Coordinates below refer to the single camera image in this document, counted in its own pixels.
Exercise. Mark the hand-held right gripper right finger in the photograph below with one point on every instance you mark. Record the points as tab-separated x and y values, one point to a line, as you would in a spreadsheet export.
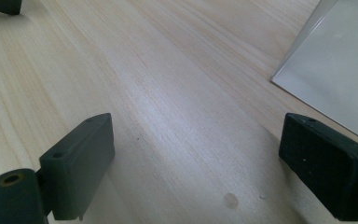
329	168

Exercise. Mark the white expandable metal book rack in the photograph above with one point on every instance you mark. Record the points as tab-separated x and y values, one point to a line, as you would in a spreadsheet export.
338	62

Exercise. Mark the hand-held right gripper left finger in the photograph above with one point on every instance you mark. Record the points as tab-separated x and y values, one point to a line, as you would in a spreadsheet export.
77	168

